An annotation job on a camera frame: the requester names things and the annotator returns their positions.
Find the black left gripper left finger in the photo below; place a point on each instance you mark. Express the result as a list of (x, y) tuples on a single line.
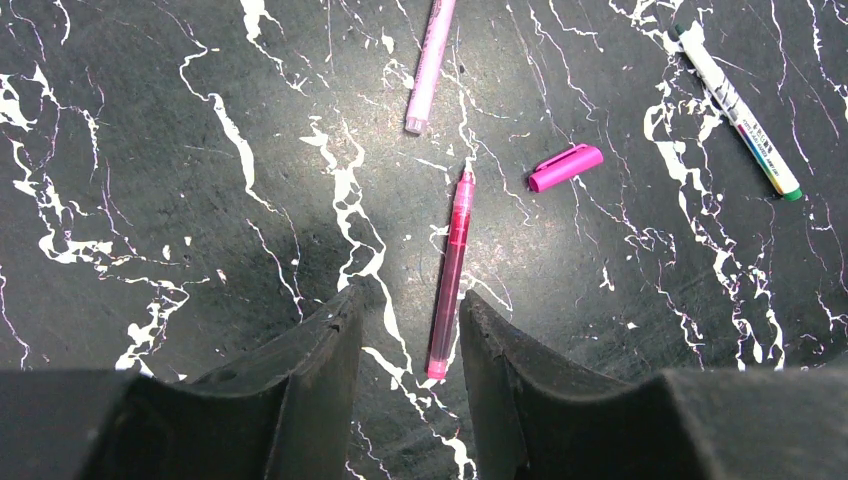
[(281, 411)]

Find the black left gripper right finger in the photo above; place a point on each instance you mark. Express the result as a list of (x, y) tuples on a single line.
[(537, 415)]

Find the red translucent pen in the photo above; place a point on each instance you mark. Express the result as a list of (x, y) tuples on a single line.
[(454, 253)]

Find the magenta pen cap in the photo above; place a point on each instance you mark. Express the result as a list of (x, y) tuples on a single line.
[(564, 166)]

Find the white green-ended marker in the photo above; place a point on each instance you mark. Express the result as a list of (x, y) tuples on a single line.
[(740, 116)]

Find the light pink pen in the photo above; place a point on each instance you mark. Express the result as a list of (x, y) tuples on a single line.
[(429, 66)]

